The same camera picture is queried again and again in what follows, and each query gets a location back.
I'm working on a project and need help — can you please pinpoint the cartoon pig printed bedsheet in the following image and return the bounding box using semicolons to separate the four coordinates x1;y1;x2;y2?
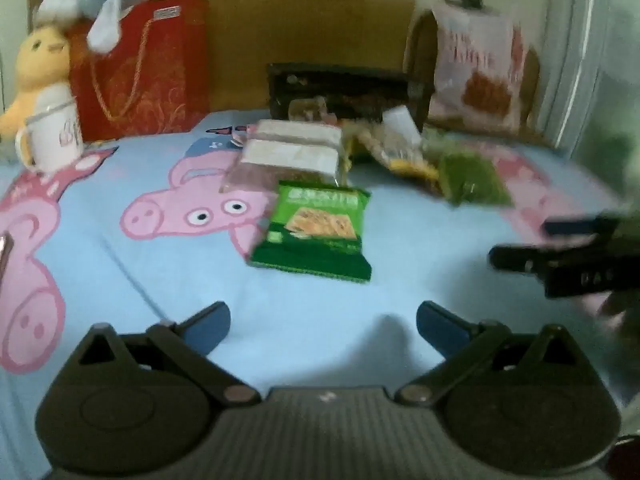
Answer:
0;107;640;480

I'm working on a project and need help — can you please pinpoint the large pink snack bag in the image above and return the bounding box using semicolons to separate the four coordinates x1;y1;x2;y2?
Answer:
429;2;527;132

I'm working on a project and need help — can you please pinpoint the white frame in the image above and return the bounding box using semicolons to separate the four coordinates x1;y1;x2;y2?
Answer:
520;0;640;162

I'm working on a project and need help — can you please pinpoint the red gift bag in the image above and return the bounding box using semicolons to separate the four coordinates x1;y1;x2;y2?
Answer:
67;0;211;142

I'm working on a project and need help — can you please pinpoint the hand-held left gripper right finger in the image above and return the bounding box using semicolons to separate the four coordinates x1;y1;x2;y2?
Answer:
395;301;597;406

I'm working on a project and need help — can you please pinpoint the small white snack packet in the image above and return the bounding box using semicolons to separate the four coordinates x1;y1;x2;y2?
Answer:
382;106;424;144

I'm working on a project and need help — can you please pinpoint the yellow plush chick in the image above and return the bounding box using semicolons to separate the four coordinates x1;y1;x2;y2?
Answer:
0;27;74;142

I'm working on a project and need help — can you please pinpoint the small green snack packet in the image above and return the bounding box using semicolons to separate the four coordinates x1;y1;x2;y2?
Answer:
425;130;514;209

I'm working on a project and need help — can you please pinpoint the white mug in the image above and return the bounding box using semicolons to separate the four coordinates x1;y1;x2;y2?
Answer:
15;82;86;174

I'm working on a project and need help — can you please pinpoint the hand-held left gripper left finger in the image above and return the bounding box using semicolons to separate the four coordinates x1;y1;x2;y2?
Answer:
75;301;262;406

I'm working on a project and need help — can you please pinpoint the yellow snack packet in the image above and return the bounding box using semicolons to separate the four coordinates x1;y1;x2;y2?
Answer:
344;122;442;182

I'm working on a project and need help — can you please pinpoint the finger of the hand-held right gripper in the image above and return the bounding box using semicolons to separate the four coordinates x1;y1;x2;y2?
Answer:
544;215;620;239
488;243;557;275

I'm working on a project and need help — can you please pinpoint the wooden headboard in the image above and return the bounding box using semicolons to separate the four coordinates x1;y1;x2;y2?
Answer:
27;0;419;112

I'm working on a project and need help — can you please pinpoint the green cracker packet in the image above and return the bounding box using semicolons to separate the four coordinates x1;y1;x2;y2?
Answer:
248;180;373;283

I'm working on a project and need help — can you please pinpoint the clear snack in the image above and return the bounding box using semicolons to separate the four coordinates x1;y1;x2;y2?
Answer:
288;98;329;122

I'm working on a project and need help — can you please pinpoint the white brown sandwich cake packet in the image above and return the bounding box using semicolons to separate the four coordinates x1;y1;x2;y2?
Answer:
220;139;342;194
246;119;344;149

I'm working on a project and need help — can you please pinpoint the dark printed storage box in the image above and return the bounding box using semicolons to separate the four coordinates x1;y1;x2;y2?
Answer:
267;62;434;129

